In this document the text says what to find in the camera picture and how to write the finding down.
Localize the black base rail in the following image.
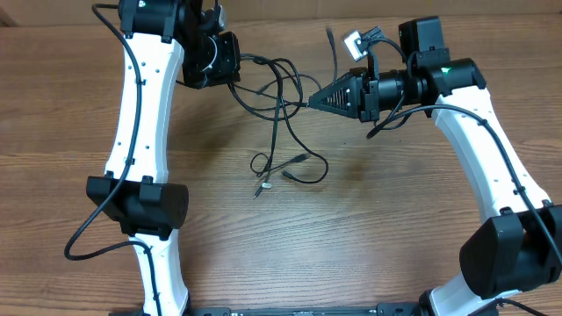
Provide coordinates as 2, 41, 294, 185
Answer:
185, 302, 429, 316

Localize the black cable bundle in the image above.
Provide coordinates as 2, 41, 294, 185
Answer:
226, 26, 339, 199

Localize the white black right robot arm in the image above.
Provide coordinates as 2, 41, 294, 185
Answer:
308, 17, 561, 315

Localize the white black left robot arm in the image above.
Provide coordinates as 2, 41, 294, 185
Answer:
86, 0, 241, 315

